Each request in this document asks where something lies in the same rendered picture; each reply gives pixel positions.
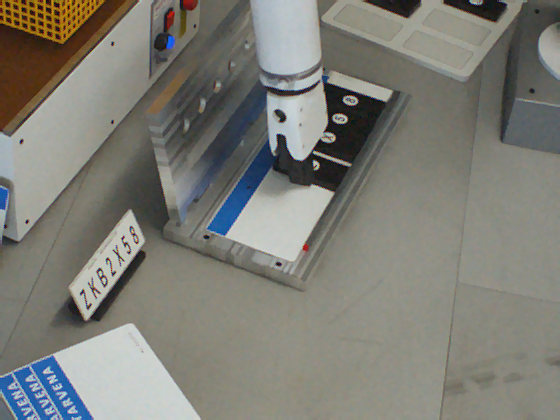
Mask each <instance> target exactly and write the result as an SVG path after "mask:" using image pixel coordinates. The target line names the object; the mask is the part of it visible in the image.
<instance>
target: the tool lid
mask: <svg viewBox="0 0 560 420"><path fill-rule="evenodd" d="M244 45H245V46H244ZM243 47H244V53H243ZM229 62H231V67H230V70H228V65H229ZM257 65H258V63H257V57H256V49H255V41H254V34H253V26H252V18H251V11H250V3H249V0H240V1H239V2H238V3H237V4H236V5H235V7H234V8H233V9H232V10H231V11H230V12H229V13H228V14H227V15H226V16H225V18H224V19H223V20H222V21H221V22H220V24H219V25H218V26H217V27H216V30H215V31H214V32H213V33H212V34H211V36H210V37H208V38H207V39H206V41H205V42H204V43H203V44H202V45H201V47H200V48H199V49H198V50H197V51H196V53H195V54H194V55H193V56H192V57H191V59H190V60H189V61H188V63H187V64H186V65H185V66H184V67H183V68H182V70H181V71H180V72H179V73H178V74H177V76H176V77H175V78H174V79H173V80H172V82H171V83H170V84H169V85H168V86H167V88H166V89H164V90H163V91H162V93H161V94H160V95H159V97H158V99H157V100H156V101H155V102H154V103H153V105H152V106H151V107H150V108H149V109H148V111H147V112H146V116H147V121H148V125H149V130H150V134H151V138H152V143H153V146H154V150H155V155H156V159H157V168H158V171H159V175H160V180H161V184H162V188H163V193H164V197H165V201H166V205H167V209H168V214H169V218H170V221H174V222H180V223H182V222H183V221H184V220H185V217H186V215H187V210H186V208H187V207H188V205H189V204H190V202H191V201H192V200H193V198H198V199H199V197H201V195H202V194H203V193H204V191H205V190H206V188H207V187H208V186H209V184H210V186H209V188H212V187H213V186H214V183H215V181H216V180H217V179H218V177H219V176H220V174H221V173H222V172H223V170H224V169H225V168H226V167H227V166H228V164H229V163H230V158H229V156H230V155H231V153H232V152H233V151H234V149H235V148H236V146H237V145H238V144H239V142H240V141H241V140H242V139H243V136H244V133H243V129H244V128H245V127H246V125H247V124H248V122H254V121H255V119H256V118H257V117H258V115H259V114H261V112H262V111H263V109H264V108H265V110H264V111H263V112H266V111H267V93H268V90H267V89H266V88H265V87H264V85H263V84H262V83H261V81H260V79H259V72H258V71H257ZM214 82H215V90H214ZM199 99H200V101H201V104H200V109H199V111H198V101H199ZM184 119H185V127H184V130H183V132H182V122H183V120H184Z"/></svg>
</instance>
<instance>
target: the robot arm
mask: <svg viewBox="0 0 560 420"><path fill-rule="evenodd" d="M249 3H250V11H251V18H252V26H253V34H254V41H255V49H256V57H257V63H258V65H257V71H258V72H259V79H260V81H261V83H262V84H263V85H264V87H265V88H266V89H267V90H268V93H267V113H268V130H269V140H270V145H271V150H272V154H273V155H274V156H276V155H277V154H278V153H279V167H280V168H281V169H289V178H290V182H291V183H292V184H298V185H302V186H308V187H310V186H311V184H312V182H313V181H314V179H315V174H314V165H313V158H311V157H309V156H312V155H313V147H314V146H315V144H316V142H318V140H319V139H320V137H321V136H322V134H323V132H324V131H325V129H326V127H327V124H328V112H327V104H326V97H325V91H324V86H323V82H322V78H321V77H322V75H323V62H322V51H321V39H320V28H319V17H318V6H317V0H249ZM537 56H538V58H539V60H540V62H541V64H542V65H543V67H544V68H545V69H546V70H547V71H548V72H549V73H551V74H552V75H554V76H555V77H556V78H558V79H559V80H560V22H558V23H556V24H554V25H550V26H549V27H547V28H546V29H545V30H544V31H543V32H542V33H541V35H540V37H539V39H538V43H537Z"/></svg>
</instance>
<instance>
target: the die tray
mask: <svg viewBox="0 0 560 420"><path fill-rule="evenodd" d="M443 1H444V0H421V4H420V7H419V8H418V9H417V10H416V11H415V12H414V13H413V14H412V15H410V16H409V18H406V17H403V16H401V15H396V14H393V13H391V12H388V11H386V10H383V9H382V8H379V7H377V6H374V5H372V4H369V3H367V2H365V1H362V0H338V1H337V2H336V3H335V4H334V5H333V6H332V7H331V8H330V9H329V10H328V11H327V12H326V13H325V14H324V15H323V16H322V18H321V25H322V26H323V27H325V28H327V29H329V30H331V31H334V32H336V33H339V34H341V35H344V36H347V37H349V38H354V39H356V40H358V41H361V42H363V43H366V44H368V45H371V46H373V47H376V48H378V49H381V50H383V51H385V52H387V53H390V54H392V55H395V56H398V57H400V58H403V59H405V60H408V61H410V62H412V63H414V64H417V65H422V66H424V67H427V68H429V69H432V70H434V71H437V72H438V73H441V74H443V75H446V76H449V77H451V78H454V79H456V80H459V81H462V82H466V81H468V80H469V79H470V78H471V76H472V75H473V74H474V72H475V71H476V70H477V68H479V67H480V66H481V64H482V63H483V62H484V60H485V59H486V58H487V56H488V54H489V53H490V51H491V50H492V49H493V47H494V46H495V45H496V44H497V43H498V42H499V40H500V39H501V38H502V37H503V35H504V34H505V33H506V31H507V30H508V29H509V27H510V26H511V24H512V22H514V21H515V19H516V18H517V17H518V15H519V13H520V10H521V6H522V2H527V3H528V2H529V1H530V0H499V1H502V2H505V3H508V5H507V9H506V11H505V12H504V13H503V15H502V16H501V17H500V19H499V20H498V21H497V22H493V21H490V20H486V19H483V18H481V17H478V16H475V15H472V14H470V13H467V12H464V11H461V10H460V9H457V8H454V7H451V6H449V5H446V4H443Z"/></svg>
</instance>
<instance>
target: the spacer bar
mask: <svg viewBox="0 0 560 420"><path fill-rule="evenodd" d="M327 82H328V83H330V84H333V85H336V86H339V87H342V88H345V89H351V90H354V91H357V92H359V93H362V94H365V95H368V96H371V97H374V98H377V99H380V100H383V101H385V102H386V105H387V103H388V101H389V100H390V98H391V96H392V90H387V89H385V88H382V87H379V86H376V85H373V84H370V83H367V82H364V81H361V80H358V79H356V78H353V77H350V76H347V75H343V74H340V73H337V72H334V71H333V73H332V74H331V76H330V77H329V80H328V81H327Z"/></svg>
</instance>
